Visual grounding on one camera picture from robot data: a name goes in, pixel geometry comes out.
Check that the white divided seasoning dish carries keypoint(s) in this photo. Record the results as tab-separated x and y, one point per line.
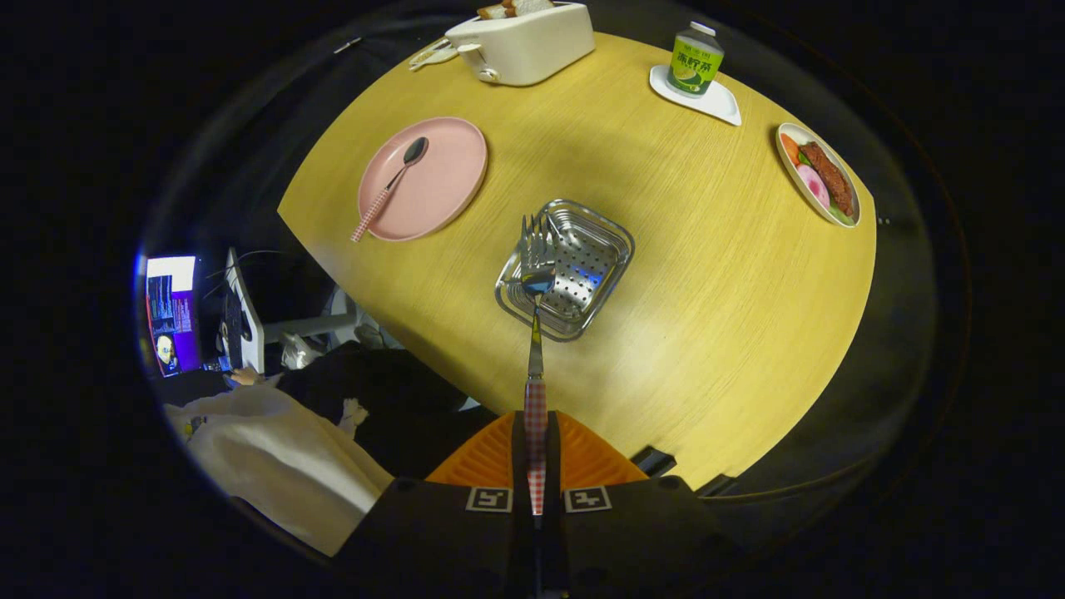
433	56

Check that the white plate with food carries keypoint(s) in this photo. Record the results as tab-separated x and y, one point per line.
811	187

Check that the white toaster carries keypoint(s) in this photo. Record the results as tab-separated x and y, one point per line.
532	46

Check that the pink round plate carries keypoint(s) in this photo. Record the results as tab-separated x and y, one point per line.
441	175

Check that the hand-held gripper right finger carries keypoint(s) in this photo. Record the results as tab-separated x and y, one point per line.
552	457

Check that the green label drink bottle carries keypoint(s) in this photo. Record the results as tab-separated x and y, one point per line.
695	66

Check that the toast bread slice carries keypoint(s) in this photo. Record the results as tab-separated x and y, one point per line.
492	12
528	6

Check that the white garment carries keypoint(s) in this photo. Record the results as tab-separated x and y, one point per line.
274	466

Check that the lit computer monitor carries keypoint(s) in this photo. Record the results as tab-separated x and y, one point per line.
175	316

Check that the white monitor back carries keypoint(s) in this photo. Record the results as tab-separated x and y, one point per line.
250	324

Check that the brown meat piece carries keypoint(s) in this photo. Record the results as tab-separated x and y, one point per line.
832	179

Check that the striped orange toy figure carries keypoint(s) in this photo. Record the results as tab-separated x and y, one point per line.
245	377

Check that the white square coaster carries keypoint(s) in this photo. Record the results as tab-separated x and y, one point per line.
720	104

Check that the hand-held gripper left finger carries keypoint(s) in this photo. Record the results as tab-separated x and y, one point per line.
518	457

